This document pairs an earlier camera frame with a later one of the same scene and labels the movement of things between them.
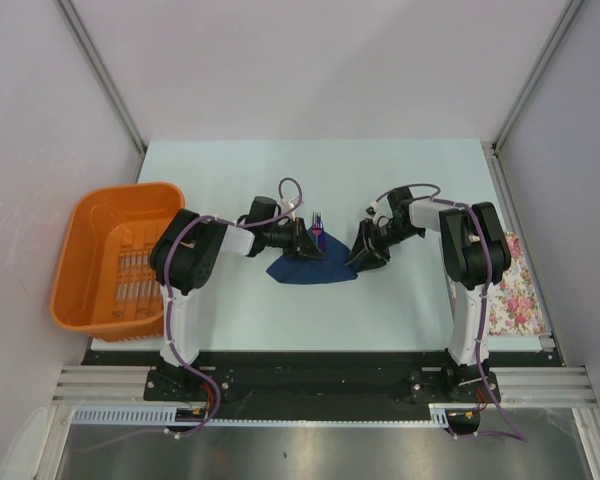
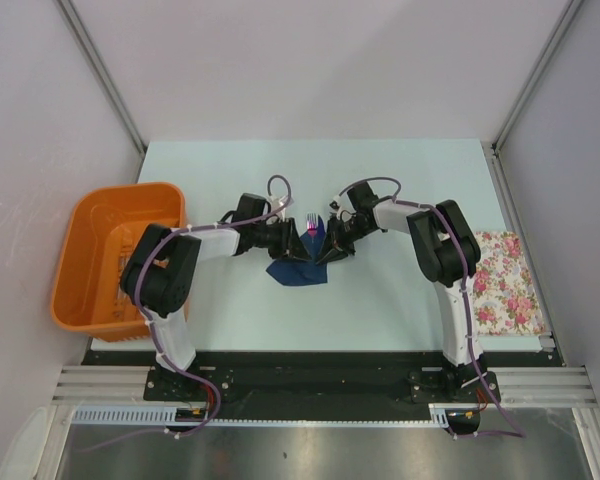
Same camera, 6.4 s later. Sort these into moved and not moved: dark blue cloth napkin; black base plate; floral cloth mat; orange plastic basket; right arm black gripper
Moved: dark blue cloth napkin; right arm black gripper
Not moved: black base plate; floral cloth mat; orange plastic basket
